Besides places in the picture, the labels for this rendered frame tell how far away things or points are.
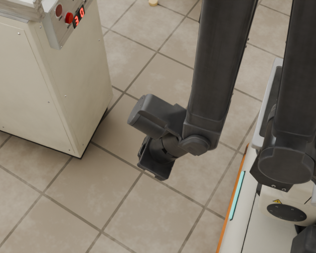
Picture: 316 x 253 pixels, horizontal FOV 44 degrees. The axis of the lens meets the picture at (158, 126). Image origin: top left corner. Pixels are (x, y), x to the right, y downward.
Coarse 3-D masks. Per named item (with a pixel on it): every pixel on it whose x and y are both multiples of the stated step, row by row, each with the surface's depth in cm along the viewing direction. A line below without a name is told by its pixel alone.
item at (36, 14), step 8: (0, 0) 92; (8, 0) 90; (16, 0) 89; (24, 0) 89; (32, 0) 89; (40, 0) 89; (0, 8) 94; (8, 8) 93; (16, 8) 92; (24, 8) 91; (32, 8) 90; (40, 8) 92; (24, 16) 93; (32, 16) 92; (40, 16) 93
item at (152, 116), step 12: (144, 96) 64; (156, 96) 63; (144, 108) 62; (156, 108) 62; (168, 108) 63; (180, 108) 64; (132, 120) 64; (144, 120) 63; (156, 120) 63; (168, 120) 62; (180, 120) 64; (144, 132) 65; (156, 132) 64; (180, 132) 63; (180, 144) 62; (192, 144) 59; (204, 144) 58
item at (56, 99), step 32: (96, 0) 127; (0, 32) 101; (32, 32) 97; (96, 32) 135; (0, 64) 116; (32, 64) 109; (64, 64) 119; (96, 64) 144; (0, 96) 135; (32, 96) 126; (64, 96) 126; (96, 96) 154; (0, 128) 163; (32, 128) 149; (64, 128) 138; (96, 128) 175
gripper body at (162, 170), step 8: (152, 144) 72; (160, 144) 69; (144, 152) 73; (152, 152) 72; (160, 152) 70; (168, 152) 69; (144, 160) 72; (152, 160) 73; (160, 160) 72; (168, 160) 71; (144, 168) 72; (152, 168) 72; (160, 168) 73; (168, 168) 74; (160, 176) 73; (168, 176) 73
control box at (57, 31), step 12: (48, 0) 98; (60, 0) 99; (72, 0) 105; (84, 0) 111; (48, 12) 96; (72, 12) 107; (84, 12) 114; (48, 24) 99; (60, 24) 103; (72, 24) 109; (48, 36) 104; (60, 36) 105; (60, 48) 107
